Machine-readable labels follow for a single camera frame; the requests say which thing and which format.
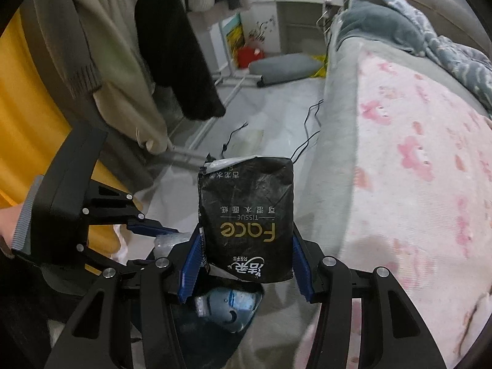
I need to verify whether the grey knit sweater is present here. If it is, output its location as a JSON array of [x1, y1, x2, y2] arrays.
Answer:
[[31, 0, 102, 93]]

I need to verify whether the blue patterned duvet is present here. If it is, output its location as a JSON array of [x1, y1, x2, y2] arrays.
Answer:
[[363, 0, 492, 120]]

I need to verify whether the red box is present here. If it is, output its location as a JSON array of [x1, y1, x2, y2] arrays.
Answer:
[[235, 46, 265, 70]]

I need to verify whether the yellow cloth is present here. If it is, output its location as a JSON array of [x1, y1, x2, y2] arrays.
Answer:
[[309, 56, 327, 79]]

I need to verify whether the grey pillow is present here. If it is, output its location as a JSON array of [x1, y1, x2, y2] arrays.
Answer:
[[338, 0, 437, 58]]

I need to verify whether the pink printed blanket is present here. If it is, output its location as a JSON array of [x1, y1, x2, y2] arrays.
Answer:
[[296, 48, 492, 369]]

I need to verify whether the clear plastic bottle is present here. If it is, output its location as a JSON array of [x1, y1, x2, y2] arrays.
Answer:
[[194, 290, 258, 333]]

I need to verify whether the person's left hand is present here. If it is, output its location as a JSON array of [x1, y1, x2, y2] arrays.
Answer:
[[0, 208, 24, 256]]

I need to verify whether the black trash bin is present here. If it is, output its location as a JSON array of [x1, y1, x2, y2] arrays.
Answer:
[[131, 234, 270, 369]]

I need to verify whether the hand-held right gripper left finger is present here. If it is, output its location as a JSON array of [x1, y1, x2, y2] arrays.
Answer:
[[44, 225, 206, 369]]

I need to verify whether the black cable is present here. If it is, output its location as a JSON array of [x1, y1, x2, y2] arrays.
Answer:
[[221, 121, 248, 158], [290, 100, 327, 162]]

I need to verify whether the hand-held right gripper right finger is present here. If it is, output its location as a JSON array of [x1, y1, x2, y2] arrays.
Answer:
[[294, 234, 448, 369]]

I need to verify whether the white dressing table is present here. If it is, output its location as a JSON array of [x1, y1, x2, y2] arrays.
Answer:
[[244, 0, 347, 56]]

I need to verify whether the beige hanging garment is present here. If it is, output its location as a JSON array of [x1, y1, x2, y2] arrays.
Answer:
[[69, 0, 170, 152]]

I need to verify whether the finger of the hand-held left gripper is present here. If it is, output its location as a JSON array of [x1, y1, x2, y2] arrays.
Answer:
[[75, 238, 116, 275], [80, 184, 181, 238]]

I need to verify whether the black tissue packet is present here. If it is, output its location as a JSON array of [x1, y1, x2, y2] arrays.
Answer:
[[197, 154, 296, 283]]

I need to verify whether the grey fleece bed sheet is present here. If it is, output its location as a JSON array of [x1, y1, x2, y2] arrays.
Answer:
[[261, 34, 490, 369]]

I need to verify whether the yellow framed picture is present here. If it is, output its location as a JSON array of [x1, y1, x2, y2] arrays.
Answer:
[[221, 13, 247, 73]]

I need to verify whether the grey floor cushion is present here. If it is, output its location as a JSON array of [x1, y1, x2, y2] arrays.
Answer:
[[249, 54, 319, 87]]

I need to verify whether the grey upholstered bed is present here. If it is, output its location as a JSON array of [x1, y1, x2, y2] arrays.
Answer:
[[321, 0, 492, 369]]

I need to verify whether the black hanging garment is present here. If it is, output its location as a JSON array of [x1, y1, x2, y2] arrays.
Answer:
[[134, 0, 227, 121]]

